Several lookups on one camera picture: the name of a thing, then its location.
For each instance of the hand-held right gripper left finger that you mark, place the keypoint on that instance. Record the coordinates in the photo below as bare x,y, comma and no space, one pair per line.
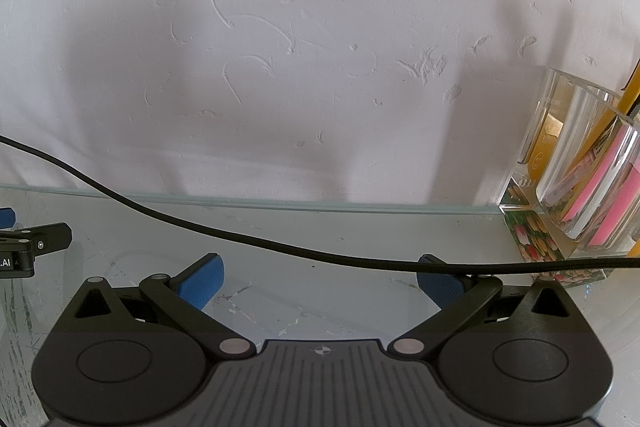
200,282

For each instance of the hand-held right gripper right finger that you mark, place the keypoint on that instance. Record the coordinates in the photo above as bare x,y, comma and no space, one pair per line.
440,292

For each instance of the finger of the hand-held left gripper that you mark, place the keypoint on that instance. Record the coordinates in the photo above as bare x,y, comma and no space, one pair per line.
7,218
50,237

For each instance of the clear acrylic pen holder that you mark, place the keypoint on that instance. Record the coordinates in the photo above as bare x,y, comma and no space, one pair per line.
565,187

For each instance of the yellow card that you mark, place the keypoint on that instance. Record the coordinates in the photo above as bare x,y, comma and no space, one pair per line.
545,147

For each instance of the pink paper strip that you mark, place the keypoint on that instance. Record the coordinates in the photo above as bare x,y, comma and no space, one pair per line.
600,187

